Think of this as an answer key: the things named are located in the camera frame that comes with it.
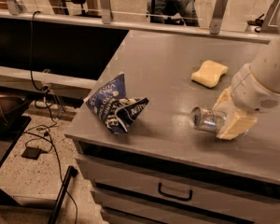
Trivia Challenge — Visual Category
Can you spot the dark bin on floor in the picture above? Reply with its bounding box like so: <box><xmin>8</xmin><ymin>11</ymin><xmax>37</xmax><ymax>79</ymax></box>
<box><xmin>0</xmin><ymin>96</ymin><xmax>30</xmax><ymax>133</ymax></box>

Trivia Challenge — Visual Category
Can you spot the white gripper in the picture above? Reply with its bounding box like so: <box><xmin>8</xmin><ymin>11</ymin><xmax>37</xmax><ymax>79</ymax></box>
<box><xmin>213</xmin><ymin>63</ymin><xmax>280</xmax><ymax>140</ymax></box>

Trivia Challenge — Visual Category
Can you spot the black metal stand leg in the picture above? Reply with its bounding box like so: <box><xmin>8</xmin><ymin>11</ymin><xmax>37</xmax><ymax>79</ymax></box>
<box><xmin>48</xmin><ymin>166</ymin><xmax>77</xmax><ymax>224</ymax></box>

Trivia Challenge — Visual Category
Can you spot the metal railing frame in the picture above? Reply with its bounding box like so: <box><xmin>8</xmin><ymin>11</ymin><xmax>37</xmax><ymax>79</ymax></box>
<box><xmin>0</xmin><ymin>0</ymin><xmax>280</xmax><ymax>43</ymax></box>

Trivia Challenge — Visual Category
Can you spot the silver blue redbull can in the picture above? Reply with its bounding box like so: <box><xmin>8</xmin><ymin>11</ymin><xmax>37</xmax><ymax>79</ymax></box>
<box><xmin>189</xmin><ymin>105</ymin><xmax>249</xmax><ymax>138</ymax></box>

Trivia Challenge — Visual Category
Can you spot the grey cabinet drawer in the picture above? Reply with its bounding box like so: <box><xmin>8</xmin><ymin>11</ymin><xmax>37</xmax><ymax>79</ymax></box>
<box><xmin>77</xmin><ymin>155</ymin><xmax>280</xmax><ymax>224</ymax></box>

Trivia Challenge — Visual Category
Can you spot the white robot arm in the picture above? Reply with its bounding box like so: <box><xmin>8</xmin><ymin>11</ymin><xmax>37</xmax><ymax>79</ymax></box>
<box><xmin>213</xmin><ymin>8</ymin><xmax>280</xmax><ymax>140</ymax></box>

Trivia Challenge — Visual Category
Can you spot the black drawer handle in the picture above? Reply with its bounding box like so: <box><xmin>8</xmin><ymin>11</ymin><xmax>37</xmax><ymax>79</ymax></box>
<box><xmin>158</xmin><ymin>183</ymin><xmax>193</xmax><ymax>202</ymax></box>

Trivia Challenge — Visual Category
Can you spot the black floor cable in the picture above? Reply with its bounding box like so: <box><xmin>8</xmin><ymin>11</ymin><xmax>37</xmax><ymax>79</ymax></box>
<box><xmin>21</xmin><ymin>10</ymin><xmax>79</xmax><ymax>224</ymax></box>

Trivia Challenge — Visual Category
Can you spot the black power adapter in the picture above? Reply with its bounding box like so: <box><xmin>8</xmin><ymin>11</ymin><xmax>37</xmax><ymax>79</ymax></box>
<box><xmin>21</xmin><ymin>147</ymin><xmax>41</xmax><ymax>160</ymax></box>

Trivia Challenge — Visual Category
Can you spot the seated person in jeans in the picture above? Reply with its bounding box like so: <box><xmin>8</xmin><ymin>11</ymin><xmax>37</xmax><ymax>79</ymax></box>
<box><xmin>147</xmin><ymin>0</ymin><xmax>199</xmax><ymax>27</ymax></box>

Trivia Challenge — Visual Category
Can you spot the yellow sponge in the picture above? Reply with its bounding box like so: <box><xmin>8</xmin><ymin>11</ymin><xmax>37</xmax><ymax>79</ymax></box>
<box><xmin>191</xmin><ymin>60</ymin><xmax>228</xmax><ymax>88</ymax></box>

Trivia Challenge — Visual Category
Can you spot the blue crumpled chip bag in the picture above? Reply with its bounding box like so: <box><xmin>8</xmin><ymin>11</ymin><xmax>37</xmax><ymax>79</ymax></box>
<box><xmin>85</xmin><ymin>73</ymin><xmax>149</xmax><ymax>133</ymax></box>

